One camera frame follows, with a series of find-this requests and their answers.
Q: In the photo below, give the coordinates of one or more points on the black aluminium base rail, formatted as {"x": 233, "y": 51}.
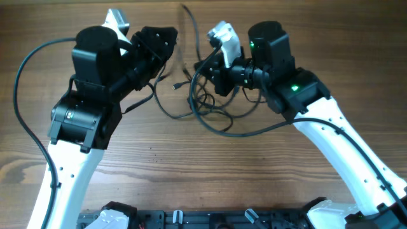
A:
{"x": 178, "y": 219}

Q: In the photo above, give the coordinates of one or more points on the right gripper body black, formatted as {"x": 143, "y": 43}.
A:
{"x": 229, "y": 77}

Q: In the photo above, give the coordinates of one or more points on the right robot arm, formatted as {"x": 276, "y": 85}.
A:
{"x": 272, "y": 63}

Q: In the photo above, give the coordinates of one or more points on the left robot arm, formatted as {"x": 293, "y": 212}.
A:
{"x": 107, "y": 67}

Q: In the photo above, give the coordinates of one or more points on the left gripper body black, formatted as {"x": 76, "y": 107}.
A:
{"x": 143, "y": 60}

